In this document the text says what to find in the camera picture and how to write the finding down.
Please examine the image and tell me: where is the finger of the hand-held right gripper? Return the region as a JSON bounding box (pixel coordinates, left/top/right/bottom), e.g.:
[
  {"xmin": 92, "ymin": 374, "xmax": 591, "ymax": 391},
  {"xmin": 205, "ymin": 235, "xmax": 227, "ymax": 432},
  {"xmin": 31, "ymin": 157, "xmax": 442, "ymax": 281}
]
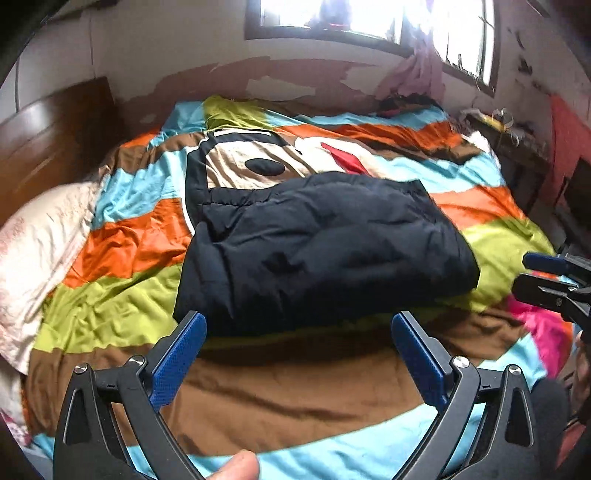
[
  {"xmin": 512, "ymin": 273, "xmax": 580, "ymax": 319},
  {"xmin": 523, "ymin": 253, "xmax": 591, "ymax": 289}
]

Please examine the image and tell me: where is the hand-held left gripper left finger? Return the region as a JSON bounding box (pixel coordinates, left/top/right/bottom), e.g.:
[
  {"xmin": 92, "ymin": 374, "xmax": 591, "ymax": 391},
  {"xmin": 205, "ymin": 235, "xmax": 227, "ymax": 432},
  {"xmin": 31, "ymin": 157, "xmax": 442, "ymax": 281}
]
[{"xmin": 53, "ymin": 311, "xmax": 207, "ymax": 480}]

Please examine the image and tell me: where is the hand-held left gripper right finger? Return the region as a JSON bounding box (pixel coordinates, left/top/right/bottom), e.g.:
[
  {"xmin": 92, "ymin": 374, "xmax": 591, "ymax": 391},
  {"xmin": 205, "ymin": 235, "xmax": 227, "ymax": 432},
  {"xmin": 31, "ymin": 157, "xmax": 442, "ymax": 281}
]
[{"xmin": 392, "ymin": 311, "xmax": 539, "ymax": 480}]

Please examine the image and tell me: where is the dark navy padded jacket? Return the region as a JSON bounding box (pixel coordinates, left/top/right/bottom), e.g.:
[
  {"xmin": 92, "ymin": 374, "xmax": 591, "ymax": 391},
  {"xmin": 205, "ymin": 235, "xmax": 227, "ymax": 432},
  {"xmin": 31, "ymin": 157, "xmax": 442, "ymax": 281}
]
[{"xmin": 173, "ymin": 173, "xmax": 481, "ymax": 337}]

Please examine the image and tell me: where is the dark clothes pile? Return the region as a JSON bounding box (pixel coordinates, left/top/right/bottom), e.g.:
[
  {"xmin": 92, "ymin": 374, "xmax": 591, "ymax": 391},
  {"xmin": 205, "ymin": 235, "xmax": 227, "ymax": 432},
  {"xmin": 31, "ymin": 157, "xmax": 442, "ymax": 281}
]
[{"xmin": 376, "ymin": 95, "xmax": 439, "ymax": 118}]

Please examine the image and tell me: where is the person's right hand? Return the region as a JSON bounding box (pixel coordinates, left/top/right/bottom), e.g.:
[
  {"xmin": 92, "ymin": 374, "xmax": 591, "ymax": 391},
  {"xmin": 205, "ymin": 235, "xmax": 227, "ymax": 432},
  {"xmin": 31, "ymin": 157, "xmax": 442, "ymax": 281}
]
[{"xmin": 573, "ymin": 344, "xmax": 591, "ymax": 377}]

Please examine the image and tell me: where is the person's left hand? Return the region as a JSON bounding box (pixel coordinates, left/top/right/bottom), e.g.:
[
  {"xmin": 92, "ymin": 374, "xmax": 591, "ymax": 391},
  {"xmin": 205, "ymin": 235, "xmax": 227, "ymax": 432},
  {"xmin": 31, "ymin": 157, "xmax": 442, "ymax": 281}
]
[{"xmin": 203, "ymin": 451, "xmax": 259, "ymax": 480}]

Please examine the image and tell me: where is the black chair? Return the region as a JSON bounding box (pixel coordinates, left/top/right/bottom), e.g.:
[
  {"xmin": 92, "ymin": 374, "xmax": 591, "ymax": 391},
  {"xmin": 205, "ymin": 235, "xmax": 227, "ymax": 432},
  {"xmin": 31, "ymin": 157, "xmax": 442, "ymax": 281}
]
[{"xmin": 554, "ymin": 157, "xmax": 591, "ymax": 250}]

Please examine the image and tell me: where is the cluttered wooden side table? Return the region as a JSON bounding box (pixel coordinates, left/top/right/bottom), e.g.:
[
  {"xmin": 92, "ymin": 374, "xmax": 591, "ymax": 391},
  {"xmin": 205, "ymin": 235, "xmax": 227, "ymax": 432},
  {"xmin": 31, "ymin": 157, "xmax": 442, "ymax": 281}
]
[{"xmin": 462, "ymin": 108, "xmax": 550, "ymax": 213}]

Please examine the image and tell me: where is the colourful striped blanket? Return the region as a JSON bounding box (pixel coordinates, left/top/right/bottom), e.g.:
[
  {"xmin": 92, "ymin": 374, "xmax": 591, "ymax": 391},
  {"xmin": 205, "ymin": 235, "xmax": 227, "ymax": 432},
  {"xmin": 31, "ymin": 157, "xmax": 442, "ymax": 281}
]
[{"xmin": 21, "ymin": 95, "xmax": 575, "ymax": 480}]

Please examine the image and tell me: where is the red hanging cloth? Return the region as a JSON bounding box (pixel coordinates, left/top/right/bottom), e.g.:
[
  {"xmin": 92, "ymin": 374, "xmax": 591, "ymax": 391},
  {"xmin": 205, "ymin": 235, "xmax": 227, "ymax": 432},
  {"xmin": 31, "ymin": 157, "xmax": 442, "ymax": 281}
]
[{"xmin": 538, "ymin": 95, "xmax": 591, "ymax": 204}]

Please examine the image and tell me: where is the red floral print pillow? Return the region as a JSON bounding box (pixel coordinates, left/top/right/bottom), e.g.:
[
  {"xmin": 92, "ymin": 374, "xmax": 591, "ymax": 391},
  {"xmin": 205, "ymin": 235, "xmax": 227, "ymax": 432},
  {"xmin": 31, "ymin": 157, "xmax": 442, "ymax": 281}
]
[{"xmin": 0, "ymin": 364, "xmax": 29, "ymax": 446}]

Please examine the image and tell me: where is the cream floral pillow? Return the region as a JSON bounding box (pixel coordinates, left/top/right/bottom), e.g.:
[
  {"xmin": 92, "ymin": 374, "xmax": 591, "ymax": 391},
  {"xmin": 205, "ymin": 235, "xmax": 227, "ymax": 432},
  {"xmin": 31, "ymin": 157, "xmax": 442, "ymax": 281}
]
[{"xmin": 0, "ymin": 182, "xmax": 112, "ymax": 374}]

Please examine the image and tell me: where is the pink curtain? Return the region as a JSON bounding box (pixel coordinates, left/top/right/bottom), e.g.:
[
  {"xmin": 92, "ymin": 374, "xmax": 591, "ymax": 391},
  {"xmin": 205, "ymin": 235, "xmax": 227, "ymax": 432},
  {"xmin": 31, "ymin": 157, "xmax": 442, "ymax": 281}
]
[{"xmin": 376, "ymin": 0, "xmax": 446, "ymax": 104}]

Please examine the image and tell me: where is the brown wooden headboard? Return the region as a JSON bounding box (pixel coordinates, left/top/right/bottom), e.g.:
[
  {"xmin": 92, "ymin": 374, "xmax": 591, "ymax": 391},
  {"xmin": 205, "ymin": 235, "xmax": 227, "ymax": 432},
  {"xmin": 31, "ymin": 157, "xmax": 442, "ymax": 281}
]
[{"xmin": 0, "ymin": 76, "xmax": 125, "ymax": 227}]

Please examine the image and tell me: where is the dark framed window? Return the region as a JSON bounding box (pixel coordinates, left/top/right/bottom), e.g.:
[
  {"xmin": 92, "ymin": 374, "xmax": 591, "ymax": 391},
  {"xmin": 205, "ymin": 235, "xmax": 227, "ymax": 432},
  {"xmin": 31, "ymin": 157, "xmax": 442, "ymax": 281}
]
[{"xmin": 245, "ymin": 0, "xmax": 502, "ymax": 97}]

